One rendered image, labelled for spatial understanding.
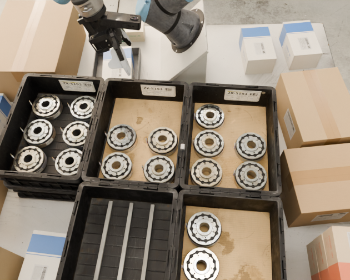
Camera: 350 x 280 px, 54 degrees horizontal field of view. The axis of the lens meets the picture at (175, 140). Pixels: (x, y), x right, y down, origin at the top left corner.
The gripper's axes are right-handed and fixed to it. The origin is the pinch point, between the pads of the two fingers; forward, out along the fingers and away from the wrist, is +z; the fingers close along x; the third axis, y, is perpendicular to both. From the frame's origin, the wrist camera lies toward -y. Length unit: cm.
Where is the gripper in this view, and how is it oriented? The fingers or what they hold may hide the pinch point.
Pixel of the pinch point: (132, 59)
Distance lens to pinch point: 114.4
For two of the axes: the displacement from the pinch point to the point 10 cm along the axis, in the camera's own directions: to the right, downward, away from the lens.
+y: -9.3, 2.7, 2.5
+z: 3.6, 5.6, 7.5
